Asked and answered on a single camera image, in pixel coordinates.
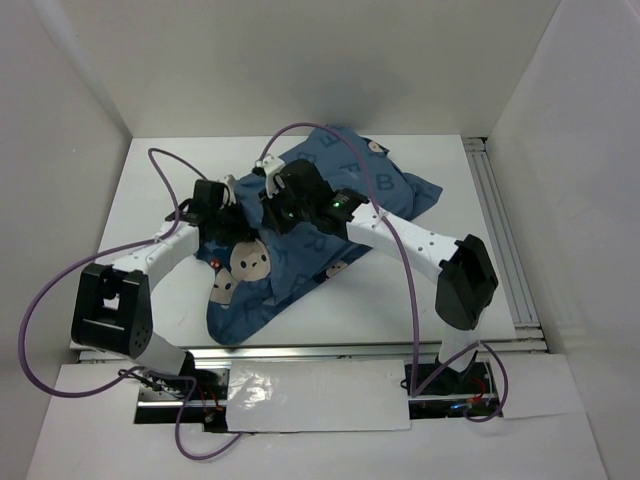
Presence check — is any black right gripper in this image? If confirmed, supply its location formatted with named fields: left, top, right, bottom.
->
left=258, top=179, right=313, bottom=237

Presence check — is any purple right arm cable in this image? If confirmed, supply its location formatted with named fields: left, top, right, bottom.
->
left=262, top=123, right=509, bottom=422

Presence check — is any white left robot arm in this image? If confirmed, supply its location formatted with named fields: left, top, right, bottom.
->
left=71, top=175, right=252, bottom=399

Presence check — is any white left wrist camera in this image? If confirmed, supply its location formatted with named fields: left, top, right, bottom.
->
left=220, top=174, right=237, bottom=207

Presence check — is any white cover sheet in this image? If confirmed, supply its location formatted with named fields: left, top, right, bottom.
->
left=226, top=360, right=411, bottom=433

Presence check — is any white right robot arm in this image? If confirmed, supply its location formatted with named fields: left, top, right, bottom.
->
left=253, top=156, right=498, bottom=392

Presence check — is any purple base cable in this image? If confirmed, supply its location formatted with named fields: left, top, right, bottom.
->
left=174, top=382, right=251, bottom=459

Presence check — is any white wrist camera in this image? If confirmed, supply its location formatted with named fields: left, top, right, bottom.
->
left=220, top=174, right=237, bottom=207
left=252, top=154, right=285, bottom=198

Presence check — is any blue cartoon print pillowcase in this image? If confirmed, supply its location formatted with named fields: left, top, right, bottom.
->
left=196, top=126, right=443, bottom=346

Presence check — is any aluminium frame rail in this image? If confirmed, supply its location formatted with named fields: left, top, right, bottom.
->
left=462, top=137, right=548, bottom=352

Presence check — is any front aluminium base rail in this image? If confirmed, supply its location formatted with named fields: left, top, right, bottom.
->
left=79, top=341, right=506, bottom=426

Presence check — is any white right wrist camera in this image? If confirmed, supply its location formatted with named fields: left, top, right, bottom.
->
left=252, top=154, right=285, bottom=198

